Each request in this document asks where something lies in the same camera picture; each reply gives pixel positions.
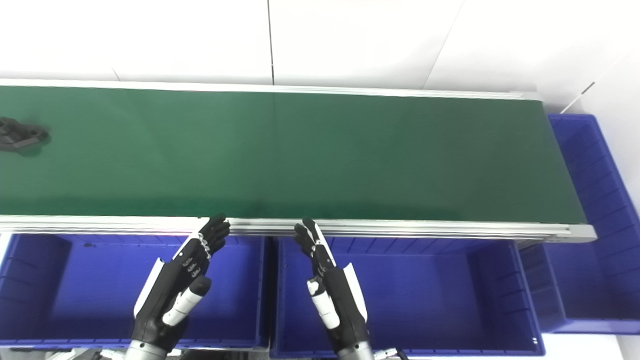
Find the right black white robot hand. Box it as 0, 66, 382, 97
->
293, 217, 371, 354

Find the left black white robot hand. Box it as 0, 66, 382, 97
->
132, 213, 232, 347

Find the black flanged machine part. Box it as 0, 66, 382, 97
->
0, 117, 50, 152

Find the blue plastic bin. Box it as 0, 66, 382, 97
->
0, 233, 268, 350
270, 236, 546, 359
520, 114, 640, 335

